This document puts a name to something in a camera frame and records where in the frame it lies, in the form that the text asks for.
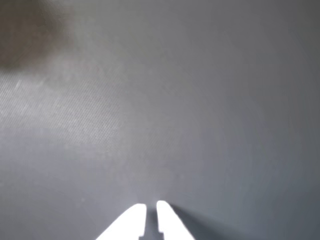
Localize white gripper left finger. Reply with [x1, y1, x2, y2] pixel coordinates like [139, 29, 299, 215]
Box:
[95, 203, 147, 240]

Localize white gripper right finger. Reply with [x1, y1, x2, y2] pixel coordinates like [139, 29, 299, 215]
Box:
[156, 200, 196, 240]

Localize dark grey table mat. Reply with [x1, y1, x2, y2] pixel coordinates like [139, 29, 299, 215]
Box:
[0, 0, 320, 240]

